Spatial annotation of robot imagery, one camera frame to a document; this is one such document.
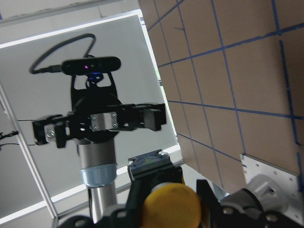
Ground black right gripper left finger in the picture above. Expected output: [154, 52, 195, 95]
[125, 180, 146, 228]

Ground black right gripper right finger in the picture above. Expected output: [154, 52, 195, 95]
[196, 180, 221, 228]

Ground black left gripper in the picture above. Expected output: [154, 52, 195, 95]
[32, 72, 166, 148]

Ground yellow push button switch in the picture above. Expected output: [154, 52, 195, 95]
[128, 150, 202, 228]

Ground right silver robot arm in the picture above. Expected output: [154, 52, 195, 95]
[124, 168, 292, 228]

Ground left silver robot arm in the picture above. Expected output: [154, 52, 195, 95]
[32, 72, 166, 211]

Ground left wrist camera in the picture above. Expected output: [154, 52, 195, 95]
[61, 57, 121, 76]

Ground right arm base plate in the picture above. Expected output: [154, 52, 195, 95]
[240, 154, 304, 225]

